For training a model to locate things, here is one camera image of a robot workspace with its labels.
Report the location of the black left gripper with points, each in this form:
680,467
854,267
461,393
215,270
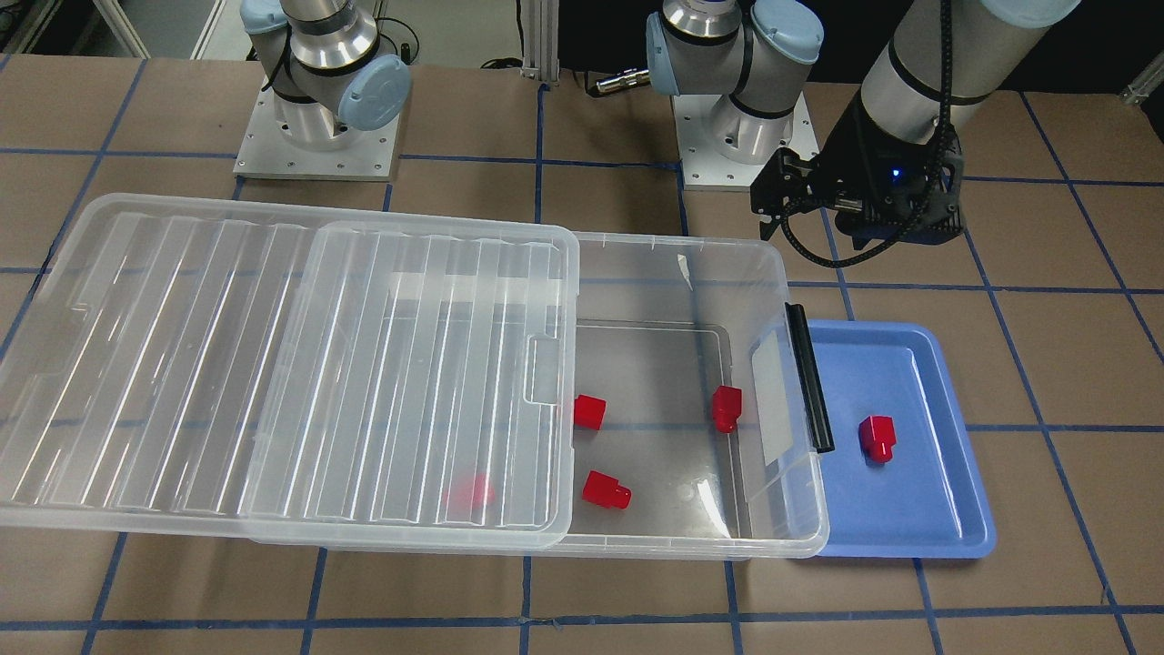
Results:
853,156

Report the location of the red block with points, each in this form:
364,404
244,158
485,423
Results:
589,412
473,493
726,408
878,438
602,490

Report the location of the clear plastic box lid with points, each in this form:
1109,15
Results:
295,375

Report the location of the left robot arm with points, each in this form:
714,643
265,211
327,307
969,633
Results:
940,65

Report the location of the clear plastic storage box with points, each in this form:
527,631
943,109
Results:
661,323

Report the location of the blue plastic tray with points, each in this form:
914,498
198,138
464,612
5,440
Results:
902,479

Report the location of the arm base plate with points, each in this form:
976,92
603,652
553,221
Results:
721,149
286,141

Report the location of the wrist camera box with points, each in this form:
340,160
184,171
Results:
941,221

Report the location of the black box handle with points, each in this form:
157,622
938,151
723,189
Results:
815,405

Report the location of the aluminium frame post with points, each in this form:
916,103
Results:
539,40

